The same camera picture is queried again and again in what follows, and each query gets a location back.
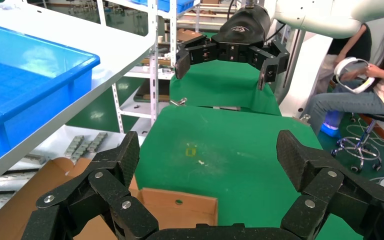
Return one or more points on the blue storage bin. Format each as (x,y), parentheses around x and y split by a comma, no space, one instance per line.
(165,5)

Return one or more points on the white background storage rack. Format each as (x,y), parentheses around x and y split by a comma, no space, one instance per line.
(173,33)

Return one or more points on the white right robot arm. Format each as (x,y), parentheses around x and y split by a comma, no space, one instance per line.
(328,16)

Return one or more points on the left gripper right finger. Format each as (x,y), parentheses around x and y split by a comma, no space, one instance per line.
(331,185)

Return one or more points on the brown cardboard box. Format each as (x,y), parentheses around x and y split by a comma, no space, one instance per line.
(175,208)

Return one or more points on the toothed grey metal strip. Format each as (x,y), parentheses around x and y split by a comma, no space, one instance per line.
(97,141)
(83,148)
(70,149)

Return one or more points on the small white scrap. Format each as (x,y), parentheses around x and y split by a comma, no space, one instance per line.
(200,162)

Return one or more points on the white robot body column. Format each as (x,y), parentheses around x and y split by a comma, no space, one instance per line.
(306,73)

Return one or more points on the white metal shelf rack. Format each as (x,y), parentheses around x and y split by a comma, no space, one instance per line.
(112,43)

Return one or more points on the green table cloth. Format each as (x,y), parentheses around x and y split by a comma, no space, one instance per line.
(231,149)

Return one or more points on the cardboard piece on rack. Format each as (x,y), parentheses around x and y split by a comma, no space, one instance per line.
(187,34)

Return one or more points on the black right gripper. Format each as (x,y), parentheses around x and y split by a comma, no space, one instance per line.
(241,30)

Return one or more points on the blue plastic tray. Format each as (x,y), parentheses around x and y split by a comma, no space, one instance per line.
(29,73)

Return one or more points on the person in black shirt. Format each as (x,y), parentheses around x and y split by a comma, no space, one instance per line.
(351,46)

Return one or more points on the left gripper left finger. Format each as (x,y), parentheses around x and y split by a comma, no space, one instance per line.
(109,185)

